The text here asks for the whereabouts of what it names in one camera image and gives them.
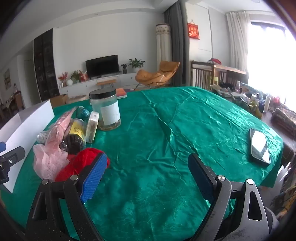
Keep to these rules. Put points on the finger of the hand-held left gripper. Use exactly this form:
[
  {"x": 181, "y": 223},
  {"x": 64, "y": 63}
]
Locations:
[
  {"x": 2, "y": 146},
  {"x": 11, "y": 157}
]

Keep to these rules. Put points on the bag of white beads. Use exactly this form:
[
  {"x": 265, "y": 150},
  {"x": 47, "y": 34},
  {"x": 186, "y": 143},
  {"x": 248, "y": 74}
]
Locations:
[{"x": 42, "y": 137}]

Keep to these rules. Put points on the clear packet of wooden sticks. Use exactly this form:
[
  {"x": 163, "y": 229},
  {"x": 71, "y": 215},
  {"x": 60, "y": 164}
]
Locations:
[{"x": 92, "y": 126}]

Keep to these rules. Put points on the round white vase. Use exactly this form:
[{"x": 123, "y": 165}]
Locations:
[{"x": 69, "y": 82}]

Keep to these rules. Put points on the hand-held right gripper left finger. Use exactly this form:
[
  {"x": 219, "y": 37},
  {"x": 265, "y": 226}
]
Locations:
[{"x": 94, "y": 176}]

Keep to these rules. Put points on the white curtain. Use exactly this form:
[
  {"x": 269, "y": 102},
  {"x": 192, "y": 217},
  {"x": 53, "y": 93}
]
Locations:
[{"x": 237, "y": 39}]

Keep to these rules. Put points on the grey curtain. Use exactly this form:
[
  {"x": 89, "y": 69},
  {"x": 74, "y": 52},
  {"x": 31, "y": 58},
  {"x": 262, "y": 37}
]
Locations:
[{"x": 177, "y": 34}]

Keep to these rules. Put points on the row of small bottles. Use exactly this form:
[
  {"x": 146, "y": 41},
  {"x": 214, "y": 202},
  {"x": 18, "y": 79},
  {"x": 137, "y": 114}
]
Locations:
[{"x": 260, "y": 102}]

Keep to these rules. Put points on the green satin tablecloth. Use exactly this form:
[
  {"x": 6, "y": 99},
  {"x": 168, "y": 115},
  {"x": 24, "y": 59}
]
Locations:
[{"x": 150, "y": 139}]

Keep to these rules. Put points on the pink mesh bath sponge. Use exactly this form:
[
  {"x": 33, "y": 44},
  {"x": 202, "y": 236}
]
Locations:
[{"x": 46, "y": 160}]

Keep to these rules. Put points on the red gift box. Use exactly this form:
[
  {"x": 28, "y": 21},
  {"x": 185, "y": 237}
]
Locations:
[{"x": 85, "y": 75}]

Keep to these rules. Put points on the white standing air conditioner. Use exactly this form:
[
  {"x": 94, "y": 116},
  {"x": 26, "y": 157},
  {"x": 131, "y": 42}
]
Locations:
[{"x": 163, "y": 46}]

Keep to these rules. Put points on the pink packet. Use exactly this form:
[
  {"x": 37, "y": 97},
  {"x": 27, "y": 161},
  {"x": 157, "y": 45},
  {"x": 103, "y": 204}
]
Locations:
[{"x": 60, "y": 126}]

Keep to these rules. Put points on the red wall hanging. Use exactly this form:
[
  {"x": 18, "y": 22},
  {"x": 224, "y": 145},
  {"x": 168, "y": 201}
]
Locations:
[{"x": 193, "y": 30}]

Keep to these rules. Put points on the white cardboard box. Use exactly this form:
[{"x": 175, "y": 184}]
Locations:
[{"x": 27, "y": 125}]

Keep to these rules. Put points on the black glass display cabinet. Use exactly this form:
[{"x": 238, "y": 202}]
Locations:
[{"x": 46, "y": 64}]

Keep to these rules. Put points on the white television cabinet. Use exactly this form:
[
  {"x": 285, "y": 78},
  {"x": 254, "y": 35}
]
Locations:
[{"x": 78, "y": 87}]

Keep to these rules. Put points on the framed wall painting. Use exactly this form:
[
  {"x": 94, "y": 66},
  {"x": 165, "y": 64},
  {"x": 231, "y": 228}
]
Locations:
[{"x": 7, "y": 78}]

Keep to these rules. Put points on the wooden slatted bed frame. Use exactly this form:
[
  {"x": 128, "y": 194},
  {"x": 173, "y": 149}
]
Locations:
[{"x": 201, "y": 74}]

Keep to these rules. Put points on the brown patterned cloth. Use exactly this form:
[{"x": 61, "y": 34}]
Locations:
[{"x": 284, "y": 119}]

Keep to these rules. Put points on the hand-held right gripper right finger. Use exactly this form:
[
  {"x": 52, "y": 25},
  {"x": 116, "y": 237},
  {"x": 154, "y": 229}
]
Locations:
[{"x": 201, "y": 176}]

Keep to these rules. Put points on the orange lounge chair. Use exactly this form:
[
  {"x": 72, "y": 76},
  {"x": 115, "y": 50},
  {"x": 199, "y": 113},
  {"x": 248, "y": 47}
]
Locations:
[{"x": 159, "y": 74}]

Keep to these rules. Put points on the orange book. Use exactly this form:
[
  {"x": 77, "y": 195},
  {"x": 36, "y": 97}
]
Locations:
[{"x": 121, "y": 93}]

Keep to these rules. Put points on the small bench with orange top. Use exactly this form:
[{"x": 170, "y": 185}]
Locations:
[{"x": 106, "y": 81}]

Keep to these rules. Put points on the green bushy potted plant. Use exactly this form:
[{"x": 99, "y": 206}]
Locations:
[{"x": 76, "y": 76}]

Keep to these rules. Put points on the brown cardboard box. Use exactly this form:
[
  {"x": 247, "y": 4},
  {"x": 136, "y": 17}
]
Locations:
[{"x": 59, "y": 100}]

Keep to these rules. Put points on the black television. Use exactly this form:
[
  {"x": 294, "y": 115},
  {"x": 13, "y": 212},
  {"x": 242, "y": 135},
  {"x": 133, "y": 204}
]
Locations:
[{"x": 101, "y": 66}]

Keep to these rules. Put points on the red flower arrangement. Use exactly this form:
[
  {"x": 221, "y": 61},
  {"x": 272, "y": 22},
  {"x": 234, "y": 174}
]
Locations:
[{"x": 63, "y": 77}]

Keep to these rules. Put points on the large leafy potted plant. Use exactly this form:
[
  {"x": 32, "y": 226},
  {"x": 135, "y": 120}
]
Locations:
[{"x": 136, "y": 63}]

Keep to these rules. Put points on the red yarn ball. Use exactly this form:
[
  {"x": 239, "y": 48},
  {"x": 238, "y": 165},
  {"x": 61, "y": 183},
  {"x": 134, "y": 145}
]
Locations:
[{"x": 81, "y": 162}]

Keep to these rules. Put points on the clear jar with black lid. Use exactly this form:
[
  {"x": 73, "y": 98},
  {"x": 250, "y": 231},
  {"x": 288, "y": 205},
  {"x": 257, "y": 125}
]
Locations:
[{"x": 105, "y": 102}]

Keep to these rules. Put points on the smartphone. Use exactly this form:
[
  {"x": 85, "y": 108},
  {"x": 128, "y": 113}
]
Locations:
[{"x": 260, "y": 146}]

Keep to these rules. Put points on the yellow label dark packet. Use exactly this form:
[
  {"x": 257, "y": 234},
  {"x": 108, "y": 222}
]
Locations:
[{"x": 76, "y": 129}]

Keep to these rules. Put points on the red cloth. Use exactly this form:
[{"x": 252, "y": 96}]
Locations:
[{"x": 215, "y": 61}]

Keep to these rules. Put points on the small potted plant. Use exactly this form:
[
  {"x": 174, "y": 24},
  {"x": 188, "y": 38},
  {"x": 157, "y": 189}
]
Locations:
[{"x": 124, "y": 67}]

